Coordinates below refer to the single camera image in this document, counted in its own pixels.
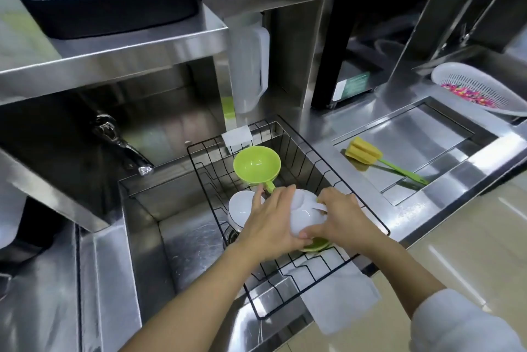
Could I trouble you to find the steel tap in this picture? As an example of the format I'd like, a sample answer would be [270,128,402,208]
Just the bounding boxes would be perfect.
[458,0,527,47]

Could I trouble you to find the colourful beads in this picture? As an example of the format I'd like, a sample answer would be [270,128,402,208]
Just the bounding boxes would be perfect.
[441,83,495,108]

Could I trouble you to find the chrome faucet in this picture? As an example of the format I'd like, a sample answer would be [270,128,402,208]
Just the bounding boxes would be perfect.
[92,113,155,177]

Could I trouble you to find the large white cloth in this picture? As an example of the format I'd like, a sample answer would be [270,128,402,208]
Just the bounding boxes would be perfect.
[283,246,382,336]

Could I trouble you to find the stainless steel shelf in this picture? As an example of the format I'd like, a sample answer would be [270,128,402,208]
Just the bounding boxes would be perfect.
[0,2,230,106]

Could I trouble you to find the green bowl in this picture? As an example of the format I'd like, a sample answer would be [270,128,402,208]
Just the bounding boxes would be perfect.
[301,236,335,253]

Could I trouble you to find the white plate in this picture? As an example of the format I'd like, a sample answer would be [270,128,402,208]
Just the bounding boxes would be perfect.
[228,190,267,230]

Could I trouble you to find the clear plastic pitcher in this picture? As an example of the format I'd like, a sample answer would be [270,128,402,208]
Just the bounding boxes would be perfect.
[228,21,271,114]

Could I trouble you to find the person's right hand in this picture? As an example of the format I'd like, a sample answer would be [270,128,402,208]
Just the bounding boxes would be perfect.
[298,187,374,254]

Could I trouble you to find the person's left hand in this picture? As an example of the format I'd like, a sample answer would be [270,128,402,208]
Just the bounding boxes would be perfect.
[242,185,309,260]

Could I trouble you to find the green cup with handle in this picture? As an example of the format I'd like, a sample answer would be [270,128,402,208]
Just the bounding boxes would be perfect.
[233,147,282,195]

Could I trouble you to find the person's right forearm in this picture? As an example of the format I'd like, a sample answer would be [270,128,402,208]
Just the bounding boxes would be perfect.
[342,236,450,320]

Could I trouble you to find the white sleeve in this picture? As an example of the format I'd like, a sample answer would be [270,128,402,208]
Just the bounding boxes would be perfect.
[411,289,524,352]

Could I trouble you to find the yellow sponge brush green handle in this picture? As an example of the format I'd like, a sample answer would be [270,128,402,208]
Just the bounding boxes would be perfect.
[344,136,429,186]

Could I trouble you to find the white plastic colander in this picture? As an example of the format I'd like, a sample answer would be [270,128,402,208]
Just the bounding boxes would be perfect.
[431,62,527,117]

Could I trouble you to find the black wire dish rack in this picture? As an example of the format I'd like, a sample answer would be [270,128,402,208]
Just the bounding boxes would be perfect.
[187,119,391,321]

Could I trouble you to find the person's left forearm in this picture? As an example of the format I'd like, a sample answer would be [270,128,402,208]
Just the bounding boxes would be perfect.
[138,241,298,352]

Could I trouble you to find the white ceramic bowl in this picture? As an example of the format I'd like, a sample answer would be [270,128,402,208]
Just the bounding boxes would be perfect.
[288,189,330,240]

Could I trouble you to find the stainless steel drain board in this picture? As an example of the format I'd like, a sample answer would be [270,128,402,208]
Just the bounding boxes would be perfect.
[331,96,500,207]

